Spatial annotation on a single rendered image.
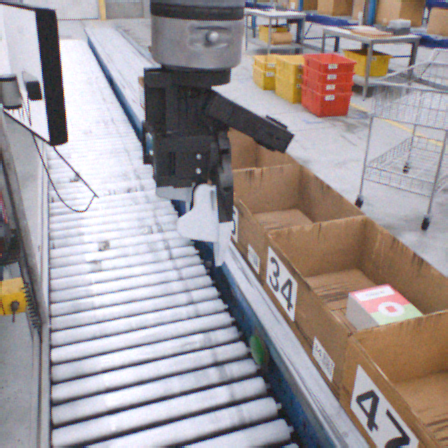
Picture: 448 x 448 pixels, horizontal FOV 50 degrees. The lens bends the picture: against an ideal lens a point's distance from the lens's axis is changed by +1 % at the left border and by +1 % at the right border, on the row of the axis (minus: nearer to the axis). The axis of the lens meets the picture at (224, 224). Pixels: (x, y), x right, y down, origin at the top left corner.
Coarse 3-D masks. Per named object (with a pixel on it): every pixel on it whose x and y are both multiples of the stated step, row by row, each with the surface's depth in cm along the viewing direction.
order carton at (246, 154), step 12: (240, 132) 190; (240, 144) 192; (252, 144) 194; (240, 156) 195; (252, 156) 196; (264, 156) 188; (276, 156) 177; (288, 156) 167; (240, 168) 197; (252, 168) 199
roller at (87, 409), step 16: (208, 368) 119; (224, 368) 119; (240, 368) 119; (256, 368) 122; (144, 384) 115; (160, 384) 114; (176, 384) 115; (192, 384) 116; (208, 384) 117; (224, 384) 118; (80, 400) 111; (96, 400) 110; (112, 400) 111; (128, 400) 111; (144, 400) 112; (160, 400) 114; (64, 416) 107; (80, 416) 108; (96, 416) 110
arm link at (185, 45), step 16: (160, 32) 44; (176, 32) 43; (192, 32) 43; (208, 32) 43; (224, 32) 44; (240, 32) 46; (160, 48) 45; (176, 48) 44; (192, 48) 43; (208, 48) 44; (224, 48) 44; (240, 48) 47; (160, 64) 46; (176, 64) 44; (192, 64) 44; (208, 64) 44; (224, 64) 45
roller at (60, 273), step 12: (156, 252) 166; (168, 252) 167; (180, 252) 168; (192, 252) 169; (84, 264) 160; (96, 264) 160; (108, 264) 161; (120, 264) 162; (132, 264) 163; (48, 276) 157; (60, 276) 156; (72, 276) 157
